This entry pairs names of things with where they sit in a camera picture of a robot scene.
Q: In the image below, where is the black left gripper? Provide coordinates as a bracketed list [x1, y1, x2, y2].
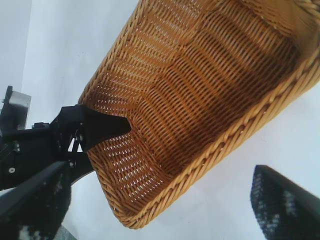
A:
[0, 104, 132, 192]

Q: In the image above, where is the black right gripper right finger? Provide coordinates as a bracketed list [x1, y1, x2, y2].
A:
[249, 164, 320, 240]

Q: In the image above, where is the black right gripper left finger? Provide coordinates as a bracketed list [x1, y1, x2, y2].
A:
[0, 161, 72, 240]

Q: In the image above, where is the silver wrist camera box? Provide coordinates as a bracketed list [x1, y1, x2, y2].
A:
[1, 85, 31, 131]

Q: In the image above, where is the brown woven wicker basket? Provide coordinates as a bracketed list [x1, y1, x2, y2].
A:
[77, 0, 320, 230]

